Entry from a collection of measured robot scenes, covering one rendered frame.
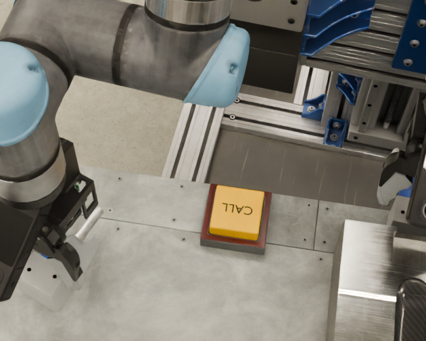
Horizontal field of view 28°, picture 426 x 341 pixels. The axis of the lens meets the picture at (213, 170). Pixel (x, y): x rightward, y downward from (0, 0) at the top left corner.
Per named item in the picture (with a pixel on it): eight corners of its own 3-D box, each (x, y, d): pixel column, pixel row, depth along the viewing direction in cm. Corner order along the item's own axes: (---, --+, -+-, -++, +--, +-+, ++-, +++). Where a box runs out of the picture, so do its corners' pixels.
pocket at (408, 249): (387, 239, 100) (394, 225, 97) (433, 246, 100) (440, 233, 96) (385, 275, 98) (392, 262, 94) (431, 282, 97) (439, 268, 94)
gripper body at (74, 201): (101, 208, 93) (90, 150, 83) (55, 270, 89) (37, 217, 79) (44, 176, 95) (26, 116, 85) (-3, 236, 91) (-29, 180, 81)
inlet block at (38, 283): (85, 210, 107) (80, 189, 103) (118, 228, 106) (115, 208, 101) (22, 293, 101) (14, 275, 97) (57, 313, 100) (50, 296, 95)
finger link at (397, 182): (388, 171, 107) (427, 139, 99) (381, 211, 104) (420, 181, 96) (366, 162, 106) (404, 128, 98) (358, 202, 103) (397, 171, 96)
